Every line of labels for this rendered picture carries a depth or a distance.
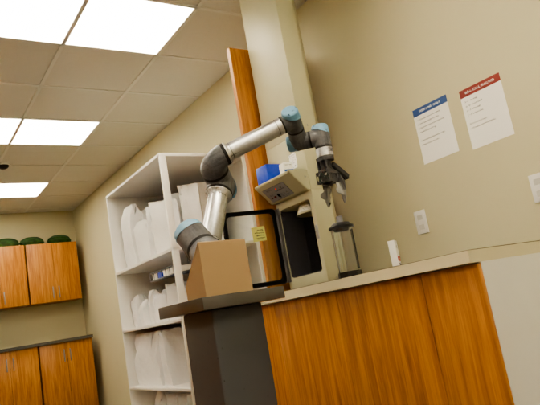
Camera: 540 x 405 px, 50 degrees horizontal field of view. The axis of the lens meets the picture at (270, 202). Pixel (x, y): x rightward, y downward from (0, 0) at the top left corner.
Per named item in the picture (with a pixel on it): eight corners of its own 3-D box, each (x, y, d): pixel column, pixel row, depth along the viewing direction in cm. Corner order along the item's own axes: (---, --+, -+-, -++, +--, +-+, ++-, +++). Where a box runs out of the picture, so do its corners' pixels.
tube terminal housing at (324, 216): (328, 287, 315) (302, 152, 329) (368, 278, 289) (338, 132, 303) (290, 292, 301) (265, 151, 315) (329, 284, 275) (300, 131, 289)
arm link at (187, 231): (182, 247, 205) (165, 227, 214) (195, 269, 214) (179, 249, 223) (210, 227, 208) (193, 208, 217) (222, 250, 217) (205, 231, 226)
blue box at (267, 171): (273, 186, 309) (271, 169, 310) (284, 180, 301) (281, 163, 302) (258, 186, 303) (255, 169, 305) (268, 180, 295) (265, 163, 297)
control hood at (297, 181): (275, 205, 310) (272, 186, 312) (311, 189, 284) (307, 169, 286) (257, 206, 303) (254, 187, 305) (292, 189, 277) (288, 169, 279)
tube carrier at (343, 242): (368, 272, 245) (357, 222, 249) (353, 274, 237) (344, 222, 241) (347, 276, 252) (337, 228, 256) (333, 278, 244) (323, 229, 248)
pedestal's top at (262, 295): (203, 310, 179) (202, 296, 179) (159, 320, 203) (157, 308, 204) (285, 297, 198) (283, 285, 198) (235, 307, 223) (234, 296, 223)
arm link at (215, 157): (189, 150, 244) (292, 99, 248) (198, 169, 252) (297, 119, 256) (197, 165, 236) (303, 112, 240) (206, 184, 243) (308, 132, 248)
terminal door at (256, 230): (288, 283, 300) (274, 208, 307) (232, 292, 287) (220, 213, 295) (287, 283, 301) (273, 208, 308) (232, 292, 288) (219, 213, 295)
